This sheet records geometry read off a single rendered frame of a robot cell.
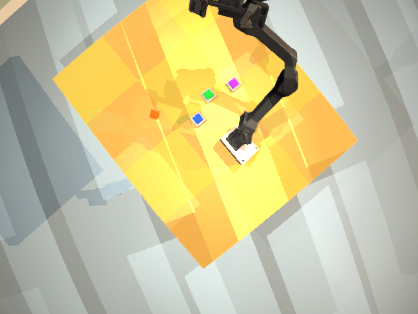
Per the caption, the purple button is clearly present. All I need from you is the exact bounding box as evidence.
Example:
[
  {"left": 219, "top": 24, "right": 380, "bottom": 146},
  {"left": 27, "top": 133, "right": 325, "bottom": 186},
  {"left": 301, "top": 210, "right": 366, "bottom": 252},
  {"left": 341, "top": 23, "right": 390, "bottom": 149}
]
[{"left": 226, "top": 76, "right": 241, "bottom": 93}]

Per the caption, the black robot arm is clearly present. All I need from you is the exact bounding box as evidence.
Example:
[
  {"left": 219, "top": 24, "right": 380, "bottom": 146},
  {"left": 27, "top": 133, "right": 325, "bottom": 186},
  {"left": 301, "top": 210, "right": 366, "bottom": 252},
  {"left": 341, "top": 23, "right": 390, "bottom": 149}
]
[{"left": 226, "top": 17, "right": 299, "bottom": 151}]

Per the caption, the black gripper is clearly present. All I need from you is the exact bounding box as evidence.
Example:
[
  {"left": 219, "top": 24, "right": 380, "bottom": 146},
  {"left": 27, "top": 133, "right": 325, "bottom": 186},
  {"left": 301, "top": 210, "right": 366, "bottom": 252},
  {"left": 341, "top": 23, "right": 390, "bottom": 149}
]
[{"left": 188, "top": 0, "right": 269, "bottom": 30}]

